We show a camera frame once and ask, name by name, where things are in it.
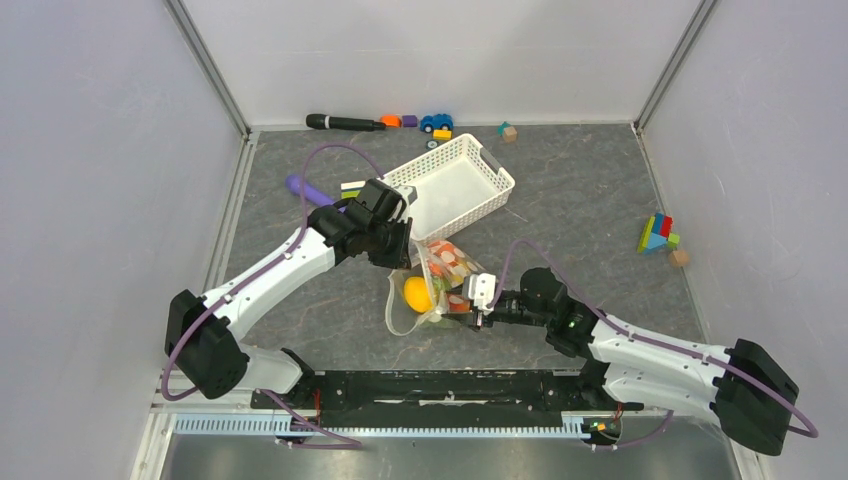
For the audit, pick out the yellow toy lemon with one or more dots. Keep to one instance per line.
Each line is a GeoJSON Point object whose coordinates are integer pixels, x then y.
{"type": "Point", "coordinates": [416, 294]}

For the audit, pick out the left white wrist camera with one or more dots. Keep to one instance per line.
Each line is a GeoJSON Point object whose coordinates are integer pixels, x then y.
{"type": "Point", "coordinates": [408, 196]}

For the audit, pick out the clear dotted zip bag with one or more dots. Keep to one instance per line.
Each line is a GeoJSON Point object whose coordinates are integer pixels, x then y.
{"type": "Point", "coordinates": [400, 320]}

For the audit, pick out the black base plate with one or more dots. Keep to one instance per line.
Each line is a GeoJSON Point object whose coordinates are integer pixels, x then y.
{"type": "Point", "coordinates": [450, 398]}

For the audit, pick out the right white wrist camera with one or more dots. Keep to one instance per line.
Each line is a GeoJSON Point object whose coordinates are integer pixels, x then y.
{"type": "Point", "coordinates": [479, 290]}

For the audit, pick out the green white building block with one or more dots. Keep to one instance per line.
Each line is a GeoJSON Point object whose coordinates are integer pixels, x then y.
{"type": "Point", "coordinates": [349, 190]}

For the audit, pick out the colourful building block stack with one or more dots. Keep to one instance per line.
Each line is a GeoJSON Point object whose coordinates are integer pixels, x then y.
{"type": "Point", "coordinates": [657, 234]}

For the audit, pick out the wooden cube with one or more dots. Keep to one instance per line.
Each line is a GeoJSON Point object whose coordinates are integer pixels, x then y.
{"type": "Point", "coordinates": [679, 258]}

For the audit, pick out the blue toy car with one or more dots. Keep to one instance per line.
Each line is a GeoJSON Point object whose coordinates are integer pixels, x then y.
{"type": "Point", "coordinates": [431, 123]}

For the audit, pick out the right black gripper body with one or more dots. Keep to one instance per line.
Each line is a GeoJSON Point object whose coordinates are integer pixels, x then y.
{"type": "Point", "coordinates": [509, 310]}

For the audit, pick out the orange toy pumpkin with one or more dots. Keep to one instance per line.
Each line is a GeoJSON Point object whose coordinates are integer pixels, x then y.
{"type": "Point", "coordinates": [448, 262]}

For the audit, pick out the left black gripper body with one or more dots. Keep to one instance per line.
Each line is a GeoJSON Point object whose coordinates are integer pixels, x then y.
{"type": "Point", "coordinates": [386, 247]}

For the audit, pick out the white perforated plastic basket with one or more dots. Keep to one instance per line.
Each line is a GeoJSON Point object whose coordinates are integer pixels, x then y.
{"type": "Point", "coordinates": [455, 185]}

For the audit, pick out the black microphone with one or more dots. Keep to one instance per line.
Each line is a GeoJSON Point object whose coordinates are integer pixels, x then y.
{"type": "Point", "coordinates": [327, 122]}

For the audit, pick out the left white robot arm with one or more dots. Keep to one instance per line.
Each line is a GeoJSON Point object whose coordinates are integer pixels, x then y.
{"type": "Point", "coordinates": [205, 332]}

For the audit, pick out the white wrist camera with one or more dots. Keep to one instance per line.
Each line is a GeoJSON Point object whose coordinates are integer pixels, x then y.
{"type": "Point", "coordinates": [479, 290]}
{"type": "Point", "coordinates": [408, 196]}

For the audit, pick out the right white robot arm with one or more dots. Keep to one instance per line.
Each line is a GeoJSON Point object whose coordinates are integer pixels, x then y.
{"type": "Point", "coordinates": [741, 389]}

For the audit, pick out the orange toy block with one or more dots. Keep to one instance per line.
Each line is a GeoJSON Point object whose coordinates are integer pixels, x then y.
{"type": "Point", "coordinates": [391, 121]}

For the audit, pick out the white cable duct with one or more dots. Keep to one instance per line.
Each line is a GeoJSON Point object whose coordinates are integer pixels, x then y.
{"type": "Point", "coordinates": [280, 424]}

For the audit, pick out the teal and wood cubes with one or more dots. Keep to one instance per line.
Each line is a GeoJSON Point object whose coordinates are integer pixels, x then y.
{"type": "Point", "coordinates": [507, 132]}

